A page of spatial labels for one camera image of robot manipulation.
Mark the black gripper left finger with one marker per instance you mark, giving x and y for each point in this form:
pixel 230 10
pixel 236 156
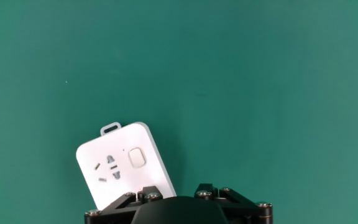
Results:
pixel 117 213

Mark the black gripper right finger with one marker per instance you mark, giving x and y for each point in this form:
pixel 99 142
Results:
pixel 250 213

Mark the white four-socket power strip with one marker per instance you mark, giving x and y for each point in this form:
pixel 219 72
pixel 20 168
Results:
pixel 129 183

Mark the green table mat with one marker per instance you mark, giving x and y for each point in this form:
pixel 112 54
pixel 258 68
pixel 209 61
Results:
pixel 275 93

